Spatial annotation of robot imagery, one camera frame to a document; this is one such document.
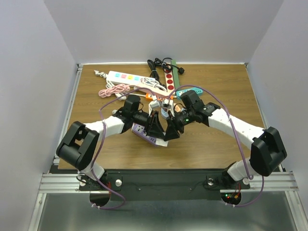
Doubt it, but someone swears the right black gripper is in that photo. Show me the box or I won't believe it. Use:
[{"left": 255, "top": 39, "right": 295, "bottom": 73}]
[{"left": 163, "top": 108, "right": 194, "bottom": 142}]

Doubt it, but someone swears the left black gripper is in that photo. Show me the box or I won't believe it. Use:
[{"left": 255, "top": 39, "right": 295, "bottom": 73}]
[{"left": 132, "top": 110, "right": 165, "bottom": 140}]

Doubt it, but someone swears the purple power strip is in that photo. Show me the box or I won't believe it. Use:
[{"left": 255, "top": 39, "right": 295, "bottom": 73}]
[{"left": 131, "top": 123, "right": 160, "bottom": 146}]

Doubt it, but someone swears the white cube adapter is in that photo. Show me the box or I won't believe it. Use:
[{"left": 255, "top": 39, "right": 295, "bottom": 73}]
[{"left": 158, "top": 139, "right": 168, "bottom": 147}]

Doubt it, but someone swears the light blue round socket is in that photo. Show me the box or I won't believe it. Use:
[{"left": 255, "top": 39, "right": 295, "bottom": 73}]
[{"left": 161, "top": 108, "right": 169, "bottom": 120}]

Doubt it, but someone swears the peach cube socket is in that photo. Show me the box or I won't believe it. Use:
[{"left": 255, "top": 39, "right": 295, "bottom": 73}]
[{"left": 174, "top": 104, "right": 182, "bottom": 113}]

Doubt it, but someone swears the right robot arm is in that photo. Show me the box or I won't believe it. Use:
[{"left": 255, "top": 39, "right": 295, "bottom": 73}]
[{"left": 161, "top": 90, "right": 287, "bottom": 188}]

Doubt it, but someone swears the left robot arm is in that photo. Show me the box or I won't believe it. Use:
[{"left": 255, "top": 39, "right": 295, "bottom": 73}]
[{"left": 56, "top": 95, "right": 165, "bottom": 190}]

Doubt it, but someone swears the orange power strip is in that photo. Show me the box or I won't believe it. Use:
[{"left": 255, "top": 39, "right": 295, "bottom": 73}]
[{"left": 145, "top": 93, "right": 159, "bottom": 101}]

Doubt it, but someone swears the pink power strip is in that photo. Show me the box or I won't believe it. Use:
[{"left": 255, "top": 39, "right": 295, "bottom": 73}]
[{"left": 134, "top": 77, "right": 169, "bottom": 98}]

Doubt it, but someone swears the teal power strip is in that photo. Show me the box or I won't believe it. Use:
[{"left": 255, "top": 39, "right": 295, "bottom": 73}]
[{"left": 175, "top": 86, "right": 203, "bottom": 100}]

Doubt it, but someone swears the cream red-outlet power strip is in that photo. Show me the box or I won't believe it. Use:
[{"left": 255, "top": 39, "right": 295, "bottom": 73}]
[{"left": 163, "top": 61, "right": 175, "bottom": 93}]

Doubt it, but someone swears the white multicolour power strip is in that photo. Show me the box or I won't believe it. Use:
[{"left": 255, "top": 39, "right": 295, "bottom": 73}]
[{"left": 106, "top": 71, "right": 145, "bottom": 86}]

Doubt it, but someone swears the green power strip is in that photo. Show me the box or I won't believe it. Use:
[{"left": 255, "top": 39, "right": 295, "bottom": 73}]
[{"left": 171, "top": 59, "right": 180, "bottom": 89}]

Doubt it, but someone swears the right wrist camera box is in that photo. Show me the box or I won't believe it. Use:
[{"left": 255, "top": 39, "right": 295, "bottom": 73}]
[{"left": 161, "top": 98, "right": 174, "bottom": 112}]

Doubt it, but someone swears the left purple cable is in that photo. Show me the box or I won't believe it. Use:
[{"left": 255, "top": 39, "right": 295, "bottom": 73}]
[{"left": 90, "top": 88, "right": 169, "bottom": 210}]

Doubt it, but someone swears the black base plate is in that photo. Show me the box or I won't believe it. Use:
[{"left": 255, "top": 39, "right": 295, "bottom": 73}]
[{"left": 78, "top": 169, "right": 241, "bottom": 202}]

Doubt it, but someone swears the pink braided cable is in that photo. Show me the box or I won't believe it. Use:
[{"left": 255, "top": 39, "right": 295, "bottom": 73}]
[{"left": 98, "top": 83, "right": 131, "bottom": 99}]

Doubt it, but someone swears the black power cable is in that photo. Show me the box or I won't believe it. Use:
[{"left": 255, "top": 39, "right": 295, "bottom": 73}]
[{"left": 146, "top": 57, "right": 186, "bottom": 78}]

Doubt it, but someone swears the white power cable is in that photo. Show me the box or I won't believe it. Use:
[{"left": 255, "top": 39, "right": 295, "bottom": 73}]
[{"left": 93, "top": 69, "right": 142, "bottom": 101}]

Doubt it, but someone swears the right aluminium frame rail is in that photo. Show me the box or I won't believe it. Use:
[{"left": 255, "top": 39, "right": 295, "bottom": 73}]
[{"left": 249, "top": 172, "right": 299, "bottom": 192}]

